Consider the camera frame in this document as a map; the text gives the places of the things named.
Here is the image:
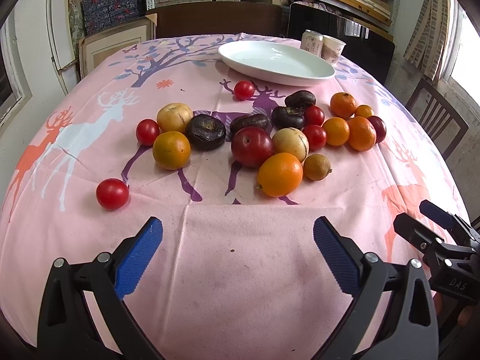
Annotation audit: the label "cherry tomato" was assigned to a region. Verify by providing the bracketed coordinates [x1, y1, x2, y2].
[95, 178, 129, 211]
[233, 80, 256, 101]
[303, 124, 327, 152]
[136, 119, 160, 146]
[304, 106, 325, 126]

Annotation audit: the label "small brownish kumquat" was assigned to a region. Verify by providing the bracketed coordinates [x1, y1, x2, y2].
[304, 154, 332, 181]

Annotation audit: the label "large orange front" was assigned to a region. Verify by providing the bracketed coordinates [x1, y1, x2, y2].
[256, 153, 304, 197]

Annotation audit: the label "small orange kumquat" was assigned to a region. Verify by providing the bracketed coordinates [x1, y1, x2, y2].
[355, 104, 375, 118]

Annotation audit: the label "smooth orange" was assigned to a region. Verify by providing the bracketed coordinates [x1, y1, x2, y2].
[322, 117, 350, 147]

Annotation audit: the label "yellow-orange tangerine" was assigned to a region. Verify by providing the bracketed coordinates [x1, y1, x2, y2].
[152, 131, 191, 171]

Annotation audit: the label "striped pepino melon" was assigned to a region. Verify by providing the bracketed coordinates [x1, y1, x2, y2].
[272, 127, 309, 163]

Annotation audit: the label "large red plum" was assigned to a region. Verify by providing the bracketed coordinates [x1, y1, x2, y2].
[231, 127, 274, 168]

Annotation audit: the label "dark purple water caltrop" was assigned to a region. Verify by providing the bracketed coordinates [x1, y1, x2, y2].
[229, 114, 271, 137]
[272, 106, 305, 129]
[285, 90, 317, 109]
[185, 114, 226, 151]

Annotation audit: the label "pale yellow pepino melon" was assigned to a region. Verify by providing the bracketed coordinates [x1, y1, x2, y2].
[156, 102, 194, 133]

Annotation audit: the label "dark purple water caltrop back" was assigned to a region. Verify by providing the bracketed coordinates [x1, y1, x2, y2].
[285, 90, 317, 109]

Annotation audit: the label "dark red plum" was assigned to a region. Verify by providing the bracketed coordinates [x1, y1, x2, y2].
[368, 115, 386, 144]

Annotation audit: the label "rough orange tangerine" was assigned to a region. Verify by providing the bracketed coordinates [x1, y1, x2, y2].
[347, 116, 377, 152]

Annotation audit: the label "person's right hand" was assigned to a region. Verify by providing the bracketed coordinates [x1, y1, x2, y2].
[433, 292, 479, 336]

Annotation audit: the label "wooden chair right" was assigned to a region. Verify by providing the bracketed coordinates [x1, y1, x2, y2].
[405, 78, 469, 160]

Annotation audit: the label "pink deer print tablecloth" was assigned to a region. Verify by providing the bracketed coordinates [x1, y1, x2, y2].
[1, 34, 467, 359]

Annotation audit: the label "beige patterned curtain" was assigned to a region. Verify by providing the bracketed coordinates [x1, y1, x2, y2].
[403, 0, 460, 83]

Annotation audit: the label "white paper cup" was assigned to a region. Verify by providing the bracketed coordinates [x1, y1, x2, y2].
[321, 35, 346, 64]

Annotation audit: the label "white oval plate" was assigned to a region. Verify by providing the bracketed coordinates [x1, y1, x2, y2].
[218, 41, 335, 87]

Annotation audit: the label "pink beverage can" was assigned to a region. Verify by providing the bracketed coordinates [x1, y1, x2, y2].
[300, 29, 323, 57]

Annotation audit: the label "framed picture beige mat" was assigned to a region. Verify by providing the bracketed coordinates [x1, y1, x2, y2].
[78, 13, 158, 80]

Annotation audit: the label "dark brown wooden board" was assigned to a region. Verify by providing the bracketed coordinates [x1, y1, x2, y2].
[147, 2, 288, 38]

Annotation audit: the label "blue patterned fabric boxes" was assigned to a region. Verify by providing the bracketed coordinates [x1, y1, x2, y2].
[81, 0, 146, 36]

